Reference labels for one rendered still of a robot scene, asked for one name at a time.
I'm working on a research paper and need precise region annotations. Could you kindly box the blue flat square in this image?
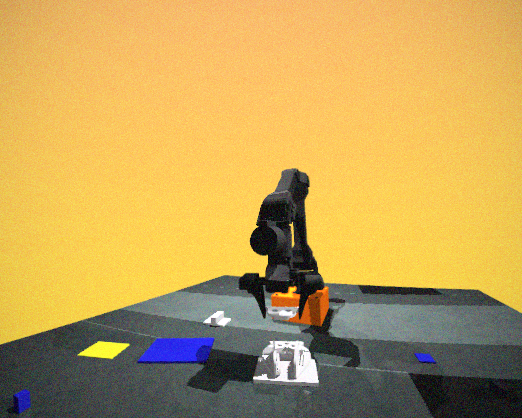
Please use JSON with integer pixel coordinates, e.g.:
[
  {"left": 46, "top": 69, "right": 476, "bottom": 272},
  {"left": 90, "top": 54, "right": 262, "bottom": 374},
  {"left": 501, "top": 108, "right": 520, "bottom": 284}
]
[{"left": 137, "top": 337, "right": 214, "bottom": 364}]

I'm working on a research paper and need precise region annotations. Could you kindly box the yellow flat square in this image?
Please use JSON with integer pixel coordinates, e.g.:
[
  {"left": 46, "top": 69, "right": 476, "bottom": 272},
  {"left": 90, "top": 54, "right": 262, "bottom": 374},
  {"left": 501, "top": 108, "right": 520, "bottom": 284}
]
[{"left": 78, "top": 341, "right": 129, "bottom": 359}]

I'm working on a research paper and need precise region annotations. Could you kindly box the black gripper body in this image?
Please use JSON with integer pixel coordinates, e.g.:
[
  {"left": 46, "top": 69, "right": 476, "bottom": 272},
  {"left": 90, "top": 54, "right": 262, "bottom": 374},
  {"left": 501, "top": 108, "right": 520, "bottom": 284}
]
[{"left": 239, "top": 251, "right": 325, "bottom": 291}]

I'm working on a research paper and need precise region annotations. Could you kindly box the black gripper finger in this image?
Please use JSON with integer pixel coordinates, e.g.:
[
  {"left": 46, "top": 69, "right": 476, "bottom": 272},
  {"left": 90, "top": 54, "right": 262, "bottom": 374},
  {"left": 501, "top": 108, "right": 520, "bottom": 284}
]
[
  {"left": 298, "top": 285, "right": 315, "bottom": 320},
  {"left": 247, "top": 285, "right": 266, "bottom": 319}
]

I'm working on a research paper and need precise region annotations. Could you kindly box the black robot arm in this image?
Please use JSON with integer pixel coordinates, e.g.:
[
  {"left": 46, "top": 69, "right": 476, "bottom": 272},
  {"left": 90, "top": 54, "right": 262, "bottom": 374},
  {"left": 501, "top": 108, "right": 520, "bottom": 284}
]
[{"left": 250, "top": 168, "right": 318, "bottom": 294}]

